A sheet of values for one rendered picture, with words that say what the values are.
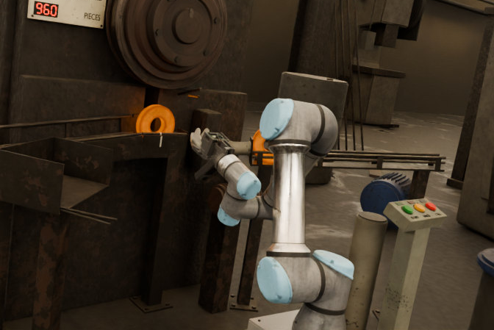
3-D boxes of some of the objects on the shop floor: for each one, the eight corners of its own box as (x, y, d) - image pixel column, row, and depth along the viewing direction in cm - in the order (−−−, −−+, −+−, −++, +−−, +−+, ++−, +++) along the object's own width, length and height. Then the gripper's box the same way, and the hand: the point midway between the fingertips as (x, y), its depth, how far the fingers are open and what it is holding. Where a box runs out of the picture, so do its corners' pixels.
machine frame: (-63, 248, 249) (-38, -181, 218) (150, 225, 320) (192, -102, 288) (-14, 326, 196) (29, -229, 164) (229, 278, 266) (292, -116, 234)
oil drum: (251, 167, 507) (267, 67, 491) (298, 165, 545) (314, 73, 529) (298, 186, 463) (317, 78, 447) (345, 183, 502) (364, 83, 486)
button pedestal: (350, 355, 214) (381, 199, 203) (387, 340, 230) (419, 195, 219) (384, 378, 202) (420, 214, 191) (421, 361, 218) (456, 209, 207)
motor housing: (189, 303, 235) (207, 179, 226) (230, 294, 250) (249, 177, 240) (207, 317, 226) (227, 189, 216) (249, 307, 240) (270, 186, 230)
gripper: (242, 150, 183) (208, 117, 197) (220, 149, 177) (187, 116, 191) (233, 172, 186) (201, 139, 200) (211, 172, 180) (179, 138, 194)
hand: (193, 137), depth 196 cm, fingers closed
